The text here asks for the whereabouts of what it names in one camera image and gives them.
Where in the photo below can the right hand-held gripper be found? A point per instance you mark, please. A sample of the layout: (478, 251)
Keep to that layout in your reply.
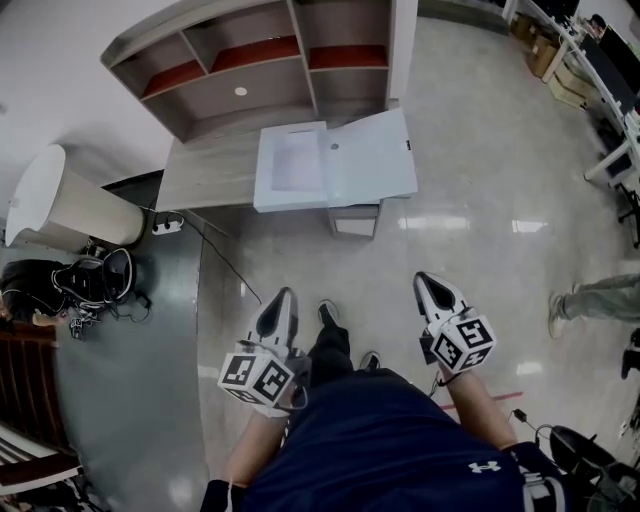
(465, 345)

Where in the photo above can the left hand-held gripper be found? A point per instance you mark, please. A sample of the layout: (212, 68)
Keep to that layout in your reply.
(255, 380)

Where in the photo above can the white box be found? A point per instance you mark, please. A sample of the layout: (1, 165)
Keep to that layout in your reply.
(370, 165)

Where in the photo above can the white A4 paper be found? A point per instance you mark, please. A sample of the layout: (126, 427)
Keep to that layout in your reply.
(295, 167)

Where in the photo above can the person's left forearm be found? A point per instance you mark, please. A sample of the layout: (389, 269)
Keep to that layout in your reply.
(255, 450)

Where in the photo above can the person's right forearm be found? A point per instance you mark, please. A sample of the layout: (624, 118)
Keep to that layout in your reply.
(480, 405)

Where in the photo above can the person's left shoe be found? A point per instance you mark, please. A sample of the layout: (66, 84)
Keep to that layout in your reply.
(327, 310)

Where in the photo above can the person's shoe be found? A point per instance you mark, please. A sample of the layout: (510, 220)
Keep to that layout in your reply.
(327, 310)
(371, 359)

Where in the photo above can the person's black trousers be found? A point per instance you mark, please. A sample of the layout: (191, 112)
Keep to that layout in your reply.
(327, 350)

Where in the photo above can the person's right shoe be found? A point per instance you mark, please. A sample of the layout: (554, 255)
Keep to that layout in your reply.
(371, 359)

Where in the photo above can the grey drawer cabinet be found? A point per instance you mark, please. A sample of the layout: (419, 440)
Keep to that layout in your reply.
(352, 220)

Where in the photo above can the black power adapter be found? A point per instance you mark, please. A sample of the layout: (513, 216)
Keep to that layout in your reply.
(520, 415)

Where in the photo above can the white power strip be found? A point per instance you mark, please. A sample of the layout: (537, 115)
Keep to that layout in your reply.
(167, 226)

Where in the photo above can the person's navy shirt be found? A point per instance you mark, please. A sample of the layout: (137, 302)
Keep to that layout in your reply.
(390, 450)

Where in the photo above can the grey wooden desk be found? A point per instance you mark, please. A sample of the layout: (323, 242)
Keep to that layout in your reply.
(210, 170)

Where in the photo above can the black gear pile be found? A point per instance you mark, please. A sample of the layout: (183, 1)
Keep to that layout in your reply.
(92, 282)

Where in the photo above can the black office chair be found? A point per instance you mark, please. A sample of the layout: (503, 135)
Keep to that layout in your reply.
(631, 200)
(632, 355)
(580, 447)

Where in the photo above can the grey wooden shelf unit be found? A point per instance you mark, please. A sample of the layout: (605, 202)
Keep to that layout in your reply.
(260, 110)

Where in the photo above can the brown cardboard box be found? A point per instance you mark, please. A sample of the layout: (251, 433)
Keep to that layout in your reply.
(570, 82)
(542, 52)
(522, 22)

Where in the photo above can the white long desk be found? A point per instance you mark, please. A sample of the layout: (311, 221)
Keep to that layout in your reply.
(629, 127)

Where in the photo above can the brown wooden furniture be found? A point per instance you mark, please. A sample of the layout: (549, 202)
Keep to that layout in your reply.
(25, 390)

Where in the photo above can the black monitors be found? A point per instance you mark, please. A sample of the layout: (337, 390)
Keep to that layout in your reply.
(612, 65)

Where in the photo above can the white round pedestal table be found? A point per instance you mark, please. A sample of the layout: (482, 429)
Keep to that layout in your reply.
(75, 205)

